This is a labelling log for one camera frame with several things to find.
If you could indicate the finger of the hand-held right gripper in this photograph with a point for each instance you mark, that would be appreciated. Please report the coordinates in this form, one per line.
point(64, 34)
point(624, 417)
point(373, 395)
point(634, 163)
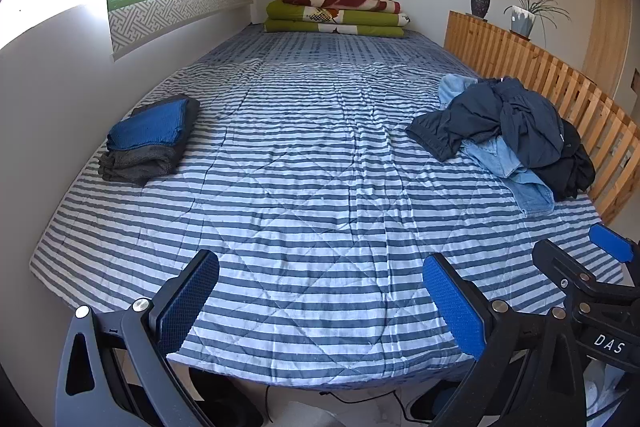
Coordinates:
point(610, 243)
point(555, 259)

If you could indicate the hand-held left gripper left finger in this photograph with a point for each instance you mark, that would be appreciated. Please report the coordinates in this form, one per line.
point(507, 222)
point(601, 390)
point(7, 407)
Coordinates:
point(187, 302)

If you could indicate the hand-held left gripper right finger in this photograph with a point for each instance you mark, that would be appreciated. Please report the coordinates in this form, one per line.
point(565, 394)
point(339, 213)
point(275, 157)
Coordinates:
point(455, 307)

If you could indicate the navy pants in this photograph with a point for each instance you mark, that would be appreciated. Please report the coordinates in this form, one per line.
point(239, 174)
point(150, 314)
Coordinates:
point(495, 117)

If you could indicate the person's right hand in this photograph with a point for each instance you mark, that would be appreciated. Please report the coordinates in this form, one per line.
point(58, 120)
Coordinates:
point(612, 399)

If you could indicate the light blue denim shirt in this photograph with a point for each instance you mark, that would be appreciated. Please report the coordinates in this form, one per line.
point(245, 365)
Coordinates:
point(530, 189)

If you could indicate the black garment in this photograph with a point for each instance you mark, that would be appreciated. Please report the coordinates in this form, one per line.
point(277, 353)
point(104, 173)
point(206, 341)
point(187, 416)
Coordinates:
point(575, 167)

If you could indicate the grey folded cloth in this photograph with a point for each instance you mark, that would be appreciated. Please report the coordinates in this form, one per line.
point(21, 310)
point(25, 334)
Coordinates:
point(135, 167)

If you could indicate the blue white striped quilt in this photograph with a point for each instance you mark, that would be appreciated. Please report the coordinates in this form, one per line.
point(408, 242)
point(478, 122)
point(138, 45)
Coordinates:
point(300, 182)

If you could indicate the blue folded cloth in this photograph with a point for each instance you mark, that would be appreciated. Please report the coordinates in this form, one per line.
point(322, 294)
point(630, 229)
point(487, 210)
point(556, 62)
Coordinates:
point(147, 127)

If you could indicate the wooden door panel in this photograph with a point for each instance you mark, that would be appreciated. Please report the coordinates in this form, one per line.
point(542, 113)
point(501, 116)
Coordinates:
point(607, 27)

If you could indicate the potted spider plant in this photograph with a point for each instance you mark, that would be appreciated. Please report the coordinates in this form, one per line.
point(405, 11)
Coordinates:
point(522, 22)

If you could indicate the dark ceramic vase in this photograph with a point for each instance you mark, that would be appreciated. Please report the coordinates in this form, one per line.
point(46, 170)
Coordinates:
point(481, 4)

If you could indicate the green folded quilt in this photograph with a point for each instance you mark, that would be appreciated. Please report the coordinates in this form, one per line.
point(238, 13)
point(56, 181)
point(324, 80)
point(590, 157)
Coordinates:
point(375, 24)

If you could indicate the wooden slatted bed rail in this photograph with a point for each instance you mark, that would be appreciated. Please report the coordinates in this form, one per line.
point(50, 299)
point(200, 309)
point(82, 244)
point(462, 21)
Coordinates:
point(550, 72)

